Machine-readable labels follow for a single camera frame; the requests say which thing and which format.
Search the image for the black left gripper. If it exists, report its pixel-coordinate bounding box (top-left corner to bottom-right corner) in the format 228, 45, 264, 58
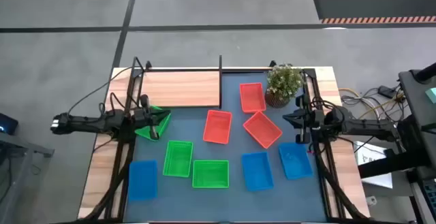
131, 94, 171, 141

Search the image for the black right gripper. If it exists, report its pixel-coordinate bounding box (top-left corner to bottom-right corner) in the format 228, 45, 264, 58
282, 94, 326, 144

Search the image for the green plastic basket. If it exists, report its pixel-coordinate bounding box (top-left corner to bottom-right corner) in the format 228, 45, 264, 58
191, 159, 230, 189
162, 140, 194, 178
134, 105, 172, 142

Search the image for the orange plastic basket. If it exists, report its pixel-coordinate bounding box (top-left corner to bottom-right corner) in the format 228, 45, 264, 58
242, 110, 283, 150
202, 109, 233, 146
238, 82, 267, 114

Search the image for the blue plastic basket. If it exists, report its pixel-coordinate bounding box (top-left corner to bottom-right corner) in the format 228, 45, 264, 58
127, 159, 159, 202
278, 142, 314, 180
240, 151, 275, 193

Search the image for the wooden shelf board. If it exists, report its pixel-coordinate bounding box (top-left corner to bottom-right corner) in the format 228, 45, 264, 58
140, 69, 221, 108

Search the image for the potted artificial plant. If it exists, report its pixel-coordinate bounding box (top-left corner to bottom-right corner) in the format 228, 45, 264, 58
264, 63, 306, 109

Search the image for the white paper sheet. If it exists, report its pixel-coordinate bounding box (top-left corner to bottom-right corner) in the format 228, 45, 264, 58
353, 140, 394, 189

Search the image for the black power adapter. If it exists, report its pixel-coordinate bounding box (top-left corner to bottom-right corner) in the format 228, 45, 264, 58
378, 85, 396, 99

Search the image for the blue-grey table mat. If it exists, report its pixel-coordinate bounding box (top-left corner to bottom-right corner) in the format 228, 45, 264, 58
124, 71, 328, 223

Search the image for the black equipment stand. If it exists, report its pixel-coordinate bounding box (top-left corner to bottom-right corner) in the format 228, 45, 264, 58
357, 61, 436, 224

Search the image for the grey metal side table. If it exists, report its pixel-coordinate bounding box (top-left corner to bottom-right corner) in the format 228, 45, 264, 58
0, 131, 55, 224

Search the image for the black hazard-striped floor mat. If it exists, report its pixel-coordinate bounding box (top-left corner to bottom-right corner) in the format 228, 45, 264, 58
312, 0, 436, 25

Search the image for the teal box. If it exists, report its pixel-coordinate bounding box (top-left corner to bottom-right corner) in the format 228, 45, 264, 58
424, 87, 436, 104

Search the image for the black device with blue light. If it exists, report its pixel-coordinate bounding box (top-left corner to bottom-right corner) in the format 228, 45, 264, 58
0, 112, 19, 136

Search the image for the yellow floor cable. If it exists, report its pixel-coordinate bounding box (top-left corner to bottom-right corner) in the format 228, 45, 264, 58
339, 87, 406, 119

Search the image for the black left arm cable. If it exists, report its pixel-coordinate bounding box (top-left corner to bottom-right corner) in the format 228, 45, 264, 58
67, 66, 136, 115

